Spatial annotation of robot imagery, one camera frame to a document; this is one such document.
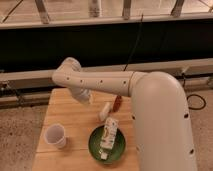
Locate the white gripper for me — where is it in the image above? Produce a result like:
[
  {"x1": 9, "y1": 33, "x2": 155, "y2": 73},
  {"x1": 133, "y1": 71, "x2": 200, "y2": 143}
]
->
[{"x1": 69, "y1": 87, "x2": 92, "y2": 105}]

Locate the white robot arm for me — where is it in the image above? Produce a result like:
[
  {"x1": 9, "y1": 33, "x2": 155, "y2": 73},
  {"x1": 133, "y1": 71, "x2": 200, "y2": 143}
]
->
[{"x1": 52, "y1": 57, "x2": 198, "y2": 171}]

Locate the white carton box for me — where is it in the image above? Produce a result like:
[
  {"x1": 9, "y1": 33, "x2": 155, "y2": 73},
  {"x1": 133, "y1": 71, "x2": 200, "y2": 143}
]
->
[{"x1": 100, "y1": 117, "x2": 118, "y2": 150}]

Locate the green bowl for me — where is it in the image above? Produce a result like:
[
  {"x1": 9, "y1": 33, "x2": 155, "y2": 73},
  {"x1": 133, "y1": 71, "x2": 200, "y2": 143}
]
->
[{"x1": 88, "y1": 126, "x2": 126, "y2": 164}]

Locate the black hanging cable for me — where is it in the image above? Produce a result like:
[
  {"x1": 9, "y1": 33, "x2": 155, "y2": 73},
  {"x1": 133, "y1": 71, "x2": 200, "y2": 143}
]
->
[{"x1": 122, "y1": 13, "x2": 145, "y2": 72}]

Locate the black floor cable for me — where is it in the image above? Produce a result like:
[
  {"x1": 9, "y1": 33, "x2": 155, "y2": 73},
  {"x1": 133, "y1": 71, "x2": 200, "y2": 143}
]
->
[{"x1": 186, "y1": 93, "x2": 207, "y2": 110}]

